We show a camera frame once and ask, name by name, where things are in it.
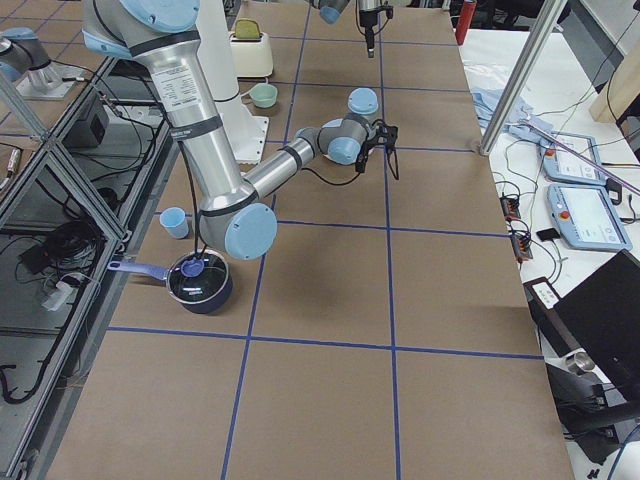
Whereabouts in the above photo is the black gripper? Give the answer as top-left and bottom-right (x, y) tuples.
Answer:
(355, 119), (398, 173)
(356, 8), (393, 59)

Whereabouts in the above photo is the red cylinder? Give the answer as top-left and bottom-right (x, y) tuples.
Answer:
(455, 0), (477, 46)

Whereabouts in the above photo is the green bowl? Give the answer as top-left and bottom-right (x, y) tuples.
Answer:
(249, 83), (278, 109)

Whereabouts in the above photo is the white toaster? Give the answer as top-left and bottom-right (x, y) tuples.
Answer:
(229, 25), (274, 78)

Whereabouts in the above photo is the bread slice in toaster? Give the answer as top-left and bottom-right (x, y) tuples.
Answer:
(234, 18), (262, 41)

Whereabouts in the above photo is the light blue cloth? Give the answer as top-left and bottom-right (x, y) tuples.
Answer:
(469, 85), (554, 146)

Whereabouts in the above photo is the light blue cup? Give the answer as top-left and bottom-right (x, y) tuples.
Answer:
(159, 207), (189, 239)

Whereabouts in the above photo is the dark blue pot with lid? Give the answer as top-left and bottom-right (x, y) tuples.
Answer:
(107, 249), (234, 314)

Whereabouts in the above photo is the upper teach pendant tablet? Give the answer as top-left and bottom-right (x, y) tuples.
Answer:
(538, 132), (606, 186)

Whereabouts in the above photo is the teach pendant tablet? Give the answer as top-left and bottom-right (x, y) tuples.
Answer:
(538, 132), (606, 186)
(547, 183), (633, 252)

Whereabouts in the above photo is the lower teach pendant tablet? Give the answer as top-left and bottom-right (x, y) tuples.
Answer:
(547, 183), (633, 252)

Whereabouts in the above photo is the grabber stick tool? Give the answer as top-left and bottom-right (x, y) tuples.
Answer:
(515, 120), (639, 205)

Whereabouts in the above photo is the black laptop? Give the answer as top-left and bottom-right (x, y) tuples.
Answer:
(524, 250), (639, 400)

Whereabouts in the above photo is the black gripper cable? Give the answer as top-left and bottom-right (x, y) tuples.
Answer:
(299, 144), (401, 186)

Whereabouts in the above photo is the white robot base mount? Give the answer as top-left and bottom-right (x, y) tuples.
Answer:
(196, 0), (269, 164)

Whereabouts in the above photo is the aluminium frame post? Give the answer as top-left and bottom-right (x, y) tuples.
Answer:
(478, 0), (567, 156)

